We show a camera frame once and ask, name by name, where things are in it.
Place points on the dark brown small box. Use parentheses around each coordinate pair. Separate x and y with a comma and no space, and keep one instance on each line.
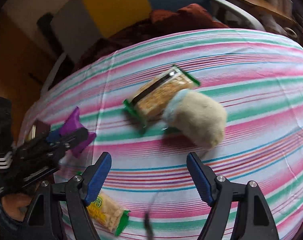
(39,128)

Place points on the green-edged cracker packet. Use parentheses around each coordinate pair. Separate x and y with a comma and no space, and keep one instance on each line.
(161,95)
(109,213)

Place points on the white chair frame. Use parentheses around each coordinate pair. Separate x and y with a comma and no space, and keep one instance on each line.
(239,12)

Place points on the wooden shelf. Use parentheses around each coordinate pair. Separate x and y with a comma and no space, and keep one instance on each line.
(256,1)

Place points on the person's left forearm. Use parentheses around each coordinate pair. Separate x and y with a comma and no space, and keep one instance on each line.
(15,203)

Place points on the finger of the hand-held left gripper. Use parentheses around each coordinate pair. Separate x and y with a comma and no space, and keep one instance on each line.
(55,137)
(74,140)

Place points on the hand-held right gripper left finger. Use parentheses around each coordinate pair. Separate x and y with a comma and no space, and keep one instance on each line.
(99,178)

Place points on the red-brown blanket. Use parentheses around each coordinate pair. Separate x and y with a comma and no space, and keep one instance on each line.
(154,27)

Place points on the purple packet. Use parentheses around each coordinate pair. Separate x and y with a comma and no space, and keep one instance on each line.
(75,127)

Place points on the striped bed sheet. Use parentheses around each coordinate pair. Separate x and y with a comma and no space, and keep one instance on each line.
(191,80)

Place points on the yellow panel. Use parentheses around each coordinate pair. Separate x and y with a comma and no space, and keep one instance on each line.
(114,5)

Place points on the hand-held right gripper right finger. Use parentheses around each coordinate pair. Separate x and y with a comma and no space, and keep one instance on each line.
(201,177)

